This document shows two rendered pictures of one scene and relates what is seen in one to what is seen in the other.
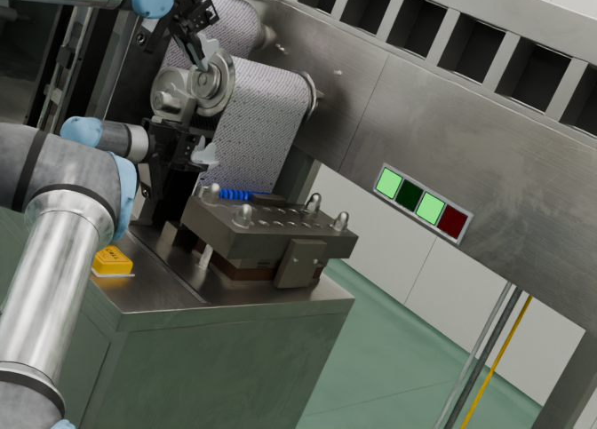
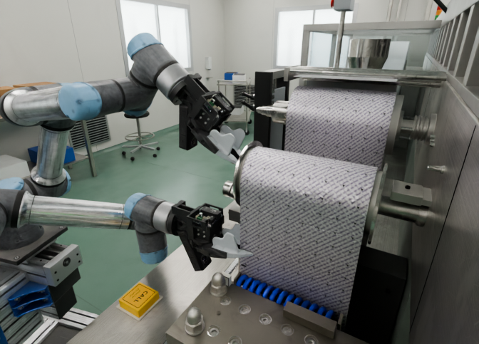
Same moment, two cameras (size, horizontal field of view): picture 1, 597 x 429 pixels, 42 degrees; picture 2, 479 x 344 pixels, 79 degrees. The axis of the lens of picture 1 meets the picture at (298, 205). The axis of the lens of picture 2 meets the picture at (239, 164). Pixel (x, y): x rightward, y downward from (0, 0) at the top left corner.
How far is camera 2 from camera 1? 1.53 m
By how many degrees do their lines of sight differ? 76
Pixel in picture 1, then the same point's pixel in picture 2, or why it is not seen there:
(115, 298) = (88, 330)
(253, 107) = (274, 204)
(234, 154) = (269, 251)
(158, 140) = (184, 220)
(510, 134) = not seen: outside the picture
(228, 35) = (347, 130)
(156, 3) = (68, 107)
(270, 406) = not seen: outside the picture
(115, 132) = (144, 207)
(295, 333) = not seen: outside the picture
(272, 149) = (324, 259)
